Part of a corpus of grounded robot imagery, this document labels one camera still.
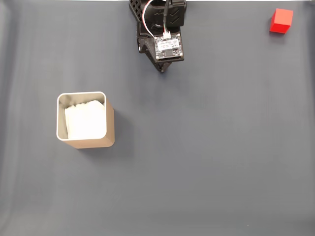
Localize red cube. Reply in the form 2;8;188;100
269;8;294;34

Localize tan square box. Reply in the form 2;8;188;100
56;90;116;150

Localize white tissue paper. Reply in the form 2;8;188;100
64;99;107;140

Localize black camera cable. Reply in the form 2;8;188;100
162;0;172;39

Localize bare circuit board camera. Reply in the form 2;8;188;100
154;33;185;61

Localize white red black servo cable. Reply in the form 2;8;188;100
142;0;158;39

